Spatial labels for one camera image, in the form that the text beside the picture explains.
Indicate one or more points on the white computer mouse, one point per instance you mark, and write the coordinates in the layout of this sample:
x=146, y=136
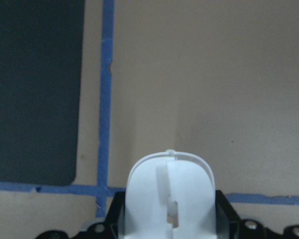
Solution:
x=170, y=195

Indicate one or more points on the black mousepad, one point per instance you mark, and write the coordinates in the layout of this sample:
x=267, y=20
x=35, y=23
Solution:
x=40, y=76

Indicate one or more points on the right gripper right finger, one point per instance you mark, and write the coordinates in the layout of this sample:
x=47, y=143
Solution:
x=227, y=219

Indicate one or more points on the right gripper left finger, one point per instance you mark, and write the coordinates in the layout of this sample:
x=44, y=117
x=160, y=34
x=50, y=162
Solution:
x=115, y=218

